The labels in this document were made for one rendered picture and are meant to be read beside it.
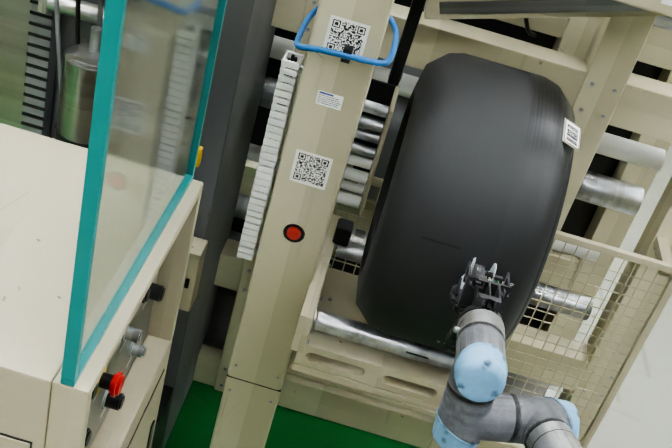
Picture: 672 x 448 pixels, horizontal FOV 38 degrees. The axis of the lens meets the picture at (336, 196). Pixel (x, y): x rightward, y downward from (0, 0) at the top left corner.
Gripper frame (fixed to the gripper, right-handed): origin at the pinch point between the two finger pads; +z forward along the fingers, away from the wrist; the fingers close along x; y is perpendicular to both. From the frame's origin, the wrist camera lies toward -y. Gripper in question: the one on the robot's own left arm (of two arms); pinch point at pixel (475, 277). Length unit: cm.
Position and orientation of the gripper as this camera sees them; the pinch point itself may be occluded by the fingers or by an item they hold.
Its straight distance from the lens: 175.8
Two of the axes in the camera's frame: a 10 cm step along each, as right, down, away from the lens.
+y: 2.5, -8.7, -4.3
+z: 1.3, -4.1, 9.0
